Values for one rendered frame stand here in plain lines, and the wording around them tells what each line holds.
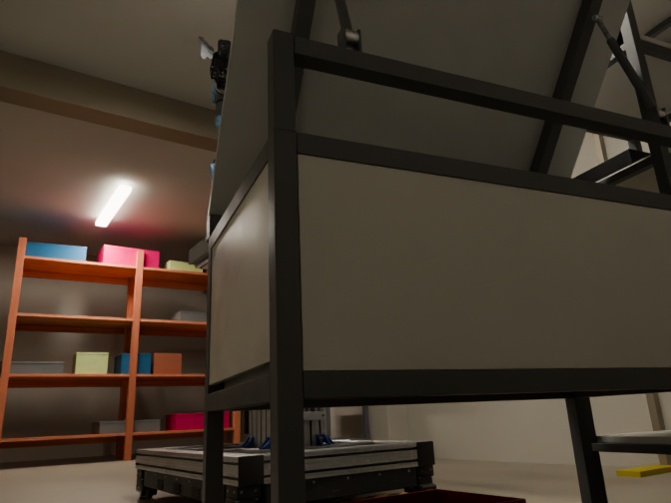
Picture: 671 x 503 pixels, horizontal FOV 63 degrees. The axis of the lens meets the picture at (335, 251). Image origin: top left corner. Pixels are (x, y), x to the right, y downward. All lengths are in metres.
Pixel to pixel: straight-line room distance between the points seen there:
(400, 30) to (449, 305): 0.86
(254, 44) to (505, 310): 0.88
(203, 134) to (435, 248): 3.63
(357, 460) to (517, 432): 2.07
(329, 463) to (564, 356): 1.15
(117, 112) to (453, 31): 3.10
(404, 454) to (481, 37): 1.51
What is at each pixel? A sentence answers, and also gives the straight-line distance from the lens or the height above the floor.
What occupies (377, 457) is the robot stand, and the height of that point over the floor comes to 0.19.
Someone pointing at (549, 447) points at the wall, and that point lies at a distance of 3.90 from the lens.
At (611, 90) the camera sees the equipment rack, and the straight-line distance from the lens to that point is 2.32.
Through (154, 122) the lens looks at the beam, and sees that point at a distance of 4.39.
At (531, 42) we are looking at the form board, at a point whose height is 1.37.
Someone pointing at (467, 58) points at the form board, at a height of 1.30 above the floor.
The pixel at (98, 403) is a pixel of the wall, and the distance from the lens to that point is 8.34.
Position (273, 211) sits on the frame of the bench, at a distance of 0.88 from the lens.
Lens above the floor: 0.33
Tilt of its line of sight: 17 degrees up
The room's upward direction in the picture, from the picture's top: 3 degrees counter-clockwise
